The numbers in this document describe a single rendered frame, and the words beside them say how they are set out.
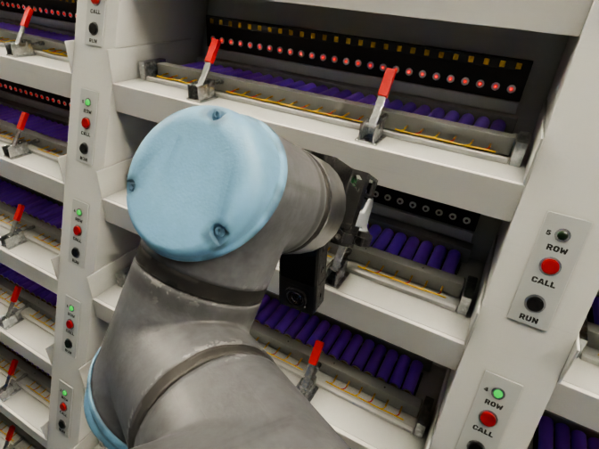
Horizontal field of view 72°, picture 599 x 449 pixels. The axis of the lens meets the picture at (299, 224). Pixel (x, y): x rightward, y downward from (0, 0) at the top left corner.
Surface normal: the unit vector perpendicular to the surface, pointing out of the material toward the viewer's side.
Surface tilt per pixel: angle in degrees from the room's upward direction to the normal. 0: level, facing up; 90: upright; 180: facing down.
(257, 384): 1
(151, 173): 73
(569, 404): 108
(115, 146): 90
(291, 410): 10
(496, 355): 90
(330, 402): 18
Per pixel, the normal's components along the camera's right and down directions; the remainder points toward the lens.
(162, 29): 0.88, 0.30
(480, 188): -0.48, 0.43
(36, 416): 0.07, -0.85
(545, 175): -0.43, 0.14
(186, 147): -0.34, -0.14
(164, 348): -0.29, -0.80
